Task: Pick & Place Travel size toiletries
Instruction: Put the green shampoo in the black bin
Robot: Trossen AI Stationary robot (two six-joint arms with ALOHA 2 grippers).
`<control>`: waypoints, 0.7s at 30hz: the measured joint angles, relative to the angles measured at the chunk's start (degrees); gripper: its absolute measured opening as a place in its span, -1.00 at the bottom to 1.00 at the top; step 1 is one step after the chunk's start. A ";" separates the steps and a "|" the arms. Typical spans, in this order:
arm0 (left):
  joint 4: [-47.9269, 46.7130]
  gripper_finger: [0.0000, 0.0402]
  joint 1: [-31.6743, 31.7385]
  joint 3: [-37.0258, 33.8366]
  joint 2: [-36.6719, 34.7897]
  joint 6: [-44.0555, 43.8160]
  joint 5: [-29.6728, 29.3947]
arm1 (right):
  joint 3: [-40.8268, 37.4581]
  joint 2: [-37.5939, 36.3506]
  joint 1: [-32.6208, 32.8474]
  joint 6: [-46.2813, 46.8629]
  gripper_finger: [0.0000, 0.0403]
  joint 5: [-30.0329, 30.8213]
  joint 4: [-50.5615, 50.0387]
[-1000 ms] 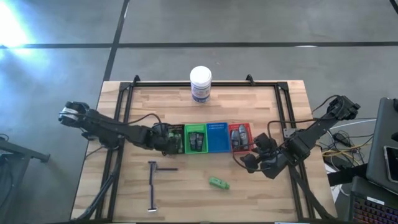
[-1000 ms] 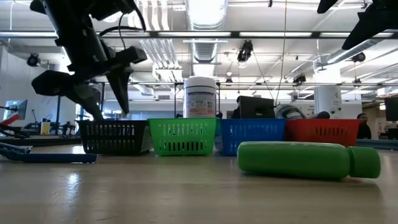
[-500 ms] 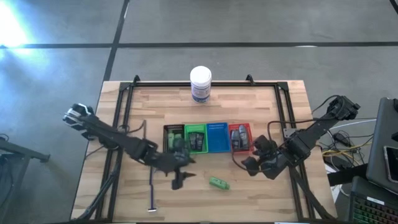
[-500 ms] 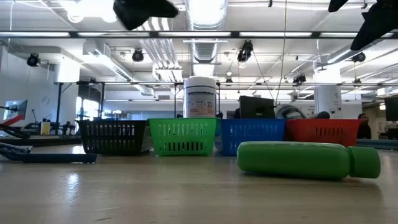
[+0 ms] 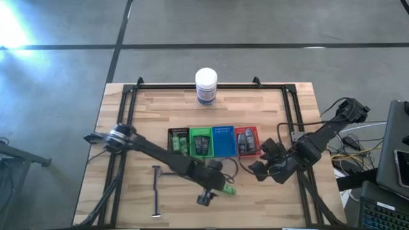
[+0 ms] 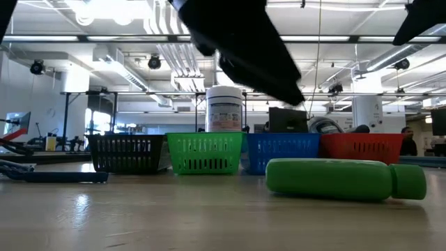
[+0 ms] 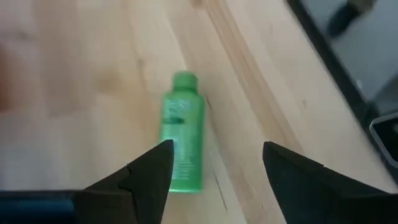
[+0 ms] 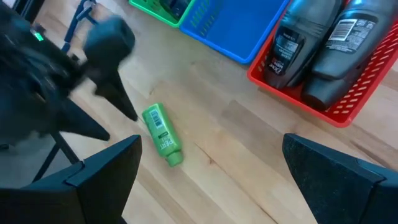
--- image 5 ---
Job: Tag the black power adapter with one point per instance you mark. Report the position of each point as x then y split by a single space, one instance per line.
350 142

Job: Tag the grey laptop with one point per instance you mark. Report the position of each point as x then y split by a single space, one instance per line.
390 140

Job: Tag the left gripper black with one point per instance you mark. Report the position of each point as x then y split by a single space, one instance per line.
215 183

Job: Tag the red plastic basket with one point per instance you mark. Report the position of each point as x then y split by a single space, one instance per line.
259 150

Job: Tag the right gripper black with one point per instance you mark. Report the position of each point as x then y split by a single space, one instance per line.
277 168

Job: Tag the black toiletry tube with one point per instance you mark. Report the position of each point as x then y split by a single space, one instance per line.
206 145
198 145

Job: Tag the black plastic basket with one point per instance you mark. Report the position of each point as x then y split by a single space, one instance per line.
170 140

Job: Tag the green plastic basket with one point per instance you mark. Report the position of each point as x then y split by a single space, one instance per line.
191 150

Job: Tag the grey mounting plate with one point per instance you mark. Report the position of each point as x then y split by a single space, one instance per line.
298 136

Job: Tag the white wipes canister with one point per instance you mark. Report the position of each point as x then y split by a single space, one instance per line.
206 86

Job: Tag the black smartphone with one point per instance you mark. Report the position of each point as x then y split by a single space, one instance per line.
403 167

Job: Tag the black computer keyboard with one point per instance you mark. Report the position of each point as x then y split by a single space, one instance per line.
383 214

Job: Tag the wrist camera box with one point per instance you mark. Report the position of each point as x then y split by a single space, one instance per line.
215 165
272 147

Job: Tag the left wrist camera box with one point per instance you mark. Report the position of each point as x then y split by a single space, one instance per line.
215 165

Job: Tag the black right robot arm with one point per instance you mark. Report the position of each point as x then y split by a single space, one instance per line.
319 137

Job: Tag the dark grey stand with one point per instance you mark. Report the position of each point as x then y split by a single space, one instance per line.
19 156

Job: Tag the blue plastic basket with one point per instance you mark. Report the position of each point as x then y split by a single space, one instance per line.
225 142

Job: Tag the black aluminium rig frame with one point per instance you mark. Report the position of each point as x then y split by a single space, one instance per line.
223 86

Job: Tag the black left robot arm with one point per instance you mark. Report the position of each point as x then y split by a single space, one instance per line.
159 153

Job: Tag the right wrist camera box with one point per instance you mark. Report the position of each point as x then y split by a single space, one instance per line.
272 147

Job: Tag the green travel bottle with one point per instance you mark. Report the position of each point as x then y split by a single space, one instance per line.
183 146
175 143
231 190

